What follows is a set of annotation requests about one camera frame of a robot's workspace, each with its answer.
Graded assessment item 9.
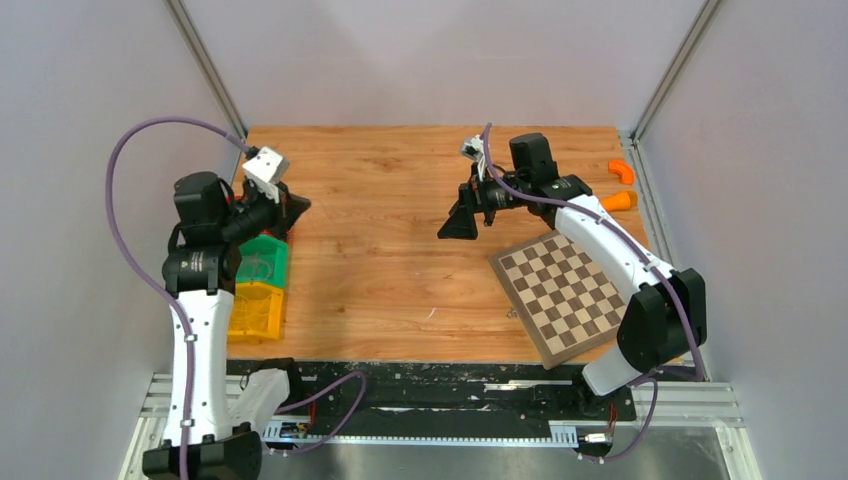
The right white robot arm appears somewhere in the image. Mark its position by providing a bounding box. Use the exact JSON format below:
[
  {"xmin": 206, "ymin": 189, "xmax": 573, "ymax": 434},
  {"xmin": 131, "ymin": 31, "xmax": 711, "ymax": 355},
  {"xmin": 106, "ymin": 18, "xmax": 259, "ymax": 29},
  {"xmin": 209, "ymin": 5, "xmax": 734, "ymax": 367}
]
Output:
[{"xmin": 437, "ymin": 132, "xmax": 707, "ymax": 418}]

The yellow plastic bin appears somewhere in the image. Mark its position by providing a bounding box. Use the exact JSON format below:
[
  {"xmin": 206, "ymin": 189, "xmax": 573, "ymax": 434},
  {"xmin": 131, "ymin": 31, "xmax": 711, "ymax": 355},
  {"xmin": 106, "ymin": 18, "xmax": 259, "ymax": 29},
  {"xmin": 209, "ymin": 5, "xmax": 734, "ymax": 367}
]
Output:
[{"xmin": 228, "ymin": 282, "xmax": 286, "ymax": 342}]

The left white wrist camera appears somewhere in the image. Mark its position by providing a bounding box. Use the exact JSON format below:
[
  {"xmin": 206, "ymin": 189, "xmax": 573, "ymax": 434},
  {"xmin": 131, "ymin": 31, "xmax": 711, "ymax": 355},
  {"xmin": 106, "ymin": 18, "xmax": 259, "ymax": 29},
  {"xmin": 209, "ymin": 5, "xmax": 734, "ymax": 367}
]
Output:
[{"xmin": 242, "ymin": 147, "xmax": 290, "ymax": 204}]

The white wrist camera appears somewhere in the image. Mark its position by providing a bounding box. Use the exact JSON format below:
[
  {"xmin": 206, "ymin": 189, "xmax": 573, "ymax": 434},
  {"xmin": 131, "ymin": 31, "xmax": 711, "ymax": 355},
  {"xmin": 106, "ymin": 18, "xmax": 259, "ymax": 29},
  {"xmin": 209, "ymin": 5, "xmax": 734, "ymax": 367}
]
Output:
[
  {"xmin": 459, "ymin": 134, "xmax": 487, "ymax": 181},
  {"xmin": 242, "ymin": 147, "xmax": 290, "ymax": 204}
]

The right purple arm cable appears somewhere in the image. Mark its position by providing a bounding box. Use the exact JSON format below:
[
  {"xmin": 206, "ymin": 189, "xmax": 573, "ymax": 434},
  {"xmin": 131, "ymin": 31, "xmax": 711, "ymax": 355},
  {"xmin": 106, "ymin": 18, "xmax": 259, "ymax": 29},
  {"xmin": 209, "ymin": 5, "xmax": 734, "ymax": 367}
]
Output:
[{"xmin": 479, "ymin": 122, "xmax": 708, "ymax": 464}]

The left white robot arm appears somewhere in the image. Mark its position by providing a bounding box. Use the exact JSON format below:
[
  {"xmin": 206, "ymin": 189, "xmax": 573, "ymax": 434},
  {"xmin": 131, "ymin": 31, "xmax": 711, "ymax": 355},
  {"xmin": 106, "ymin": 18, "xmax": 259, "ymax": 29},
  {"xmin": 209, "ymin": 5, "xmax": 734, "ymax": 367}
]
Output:
[{"xmin": 142, "ymin": 171, "xmax": 311, "ymax": 479}]

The green plastic bin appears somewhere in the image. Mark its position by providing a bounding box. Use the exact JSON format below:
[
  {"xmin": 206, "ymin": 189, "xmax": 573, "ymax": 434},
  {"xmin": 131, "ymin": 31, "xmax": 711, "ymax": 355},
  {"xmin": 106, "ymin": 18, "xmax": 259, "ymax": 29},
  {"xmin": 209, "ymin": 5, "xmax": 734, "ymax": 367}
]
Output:
[{"xmin": 236, "ymin": 235, "xmax": 289, "ymax": 289}]

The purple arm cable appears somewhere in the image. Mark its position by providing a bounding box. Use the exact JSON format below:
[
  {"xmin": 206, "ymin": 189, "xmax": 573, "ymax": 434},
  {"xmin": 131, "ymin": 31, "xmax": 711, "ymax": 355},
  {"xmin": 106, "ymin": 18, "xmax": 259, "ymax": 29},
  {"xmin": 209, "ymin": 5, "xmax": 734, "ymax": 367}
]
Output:
[
  {"xmin": 479, "ymin": 122, "xmax": 708, "ymax": 464},
  {"xmin": 105, "ymin": 117, "xmax": 368, "ymax": 480}
]

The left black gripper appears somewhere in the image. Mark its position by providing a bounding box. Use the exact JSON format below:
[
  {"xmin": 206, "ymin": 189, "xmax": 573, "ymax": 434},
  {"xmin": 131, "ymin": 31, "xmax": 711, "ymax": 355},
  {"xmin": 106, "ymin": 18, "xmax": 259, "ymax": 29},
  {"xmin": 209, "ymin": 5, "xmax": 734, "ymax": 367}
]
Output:
[{"xmin": 219, "ymin": 180, "xmax": 312, "ymax": 246}]

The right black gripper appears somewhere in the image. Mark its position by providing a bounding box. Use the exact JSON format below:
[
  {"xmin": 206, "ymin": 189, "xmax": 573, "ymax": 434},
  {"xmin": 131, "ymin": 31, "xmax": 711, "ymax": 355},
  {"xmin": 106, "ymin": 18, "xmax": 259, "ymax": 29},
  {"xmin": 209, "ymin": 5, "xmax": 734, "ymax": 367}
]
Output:
[{"xmin": 437, "ymin": 163, "xmax": 529, "ymax": 241}]

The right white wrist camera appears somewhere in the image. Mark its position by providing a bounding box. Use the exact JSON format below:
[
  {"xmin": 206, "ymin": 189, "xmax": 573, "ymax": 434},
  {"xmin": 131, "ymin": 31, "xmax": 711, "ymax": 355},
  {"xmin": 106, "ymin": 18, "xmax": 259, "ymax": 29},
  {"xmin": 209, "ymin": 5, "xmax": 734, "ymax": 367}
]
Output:
[{"xmin": 459, "ymin": 134, "xmax": 487, "ymax": 181}]

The orange curved pipe piece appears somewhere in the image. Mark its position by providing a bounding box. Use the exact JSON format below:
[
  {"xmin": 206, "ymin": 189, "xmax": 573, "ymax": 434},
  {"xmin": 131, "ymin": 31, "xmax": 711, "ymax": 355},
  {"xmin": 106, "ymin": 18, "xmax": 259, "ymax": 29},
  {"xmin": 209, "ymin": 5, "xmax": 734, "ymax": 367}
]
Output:
[{"xmin": 607, "ymin": 159, "xmax": 635, "ymax": 185}]

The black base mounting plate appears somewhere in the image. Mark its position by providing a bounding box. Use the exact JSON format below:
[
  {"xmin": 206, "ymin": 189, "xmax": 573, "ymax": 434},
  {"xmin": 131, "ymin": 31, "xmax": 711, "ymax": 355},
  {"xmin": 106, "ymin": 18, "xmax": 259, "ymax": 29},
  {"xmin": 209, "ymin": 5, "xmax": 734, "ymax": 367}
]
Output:
[{"xmin": 225, "ymin": 358, "xmax": 639, "ymax": 441}]

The orange plastic carrot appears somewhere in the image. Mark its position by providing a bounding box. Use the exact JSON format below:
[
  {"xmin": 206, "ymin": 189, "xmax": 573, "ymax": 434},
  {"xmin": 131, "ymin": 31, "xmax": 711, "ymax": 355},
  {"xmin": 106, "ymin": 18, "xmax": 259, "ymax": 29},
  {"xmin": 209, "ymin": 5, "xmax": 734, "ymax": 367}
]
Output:
[{"xmin": 600, "ymin": 190, "xmax": 639, "ymax": 212}]

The wooden chessboard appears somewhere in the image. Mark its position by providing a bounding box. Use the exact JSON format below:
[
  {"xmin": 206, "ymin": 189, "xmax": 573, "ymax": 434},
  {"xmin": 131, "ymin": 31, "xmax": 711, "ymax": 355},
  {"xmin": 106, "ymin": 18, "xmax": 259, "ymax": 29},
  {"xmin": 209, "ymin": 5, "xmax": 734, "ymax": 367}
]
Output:
[{"xmin": 489, "ymin": 231, "xmax": 626, "ymax": 370}]

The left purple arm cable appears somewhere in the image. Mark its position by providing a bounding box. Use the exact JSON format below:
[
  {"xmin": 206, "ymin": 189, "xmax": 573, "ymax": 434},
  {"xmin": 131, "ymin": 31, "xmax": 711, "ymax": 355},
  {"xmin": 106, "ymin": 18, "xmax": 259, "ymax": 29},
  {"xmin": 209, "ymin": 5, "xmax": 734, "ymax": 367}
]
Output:
[{"xmin": 105, "ymin": 117, "xmax": 368, "ymax": 480}]

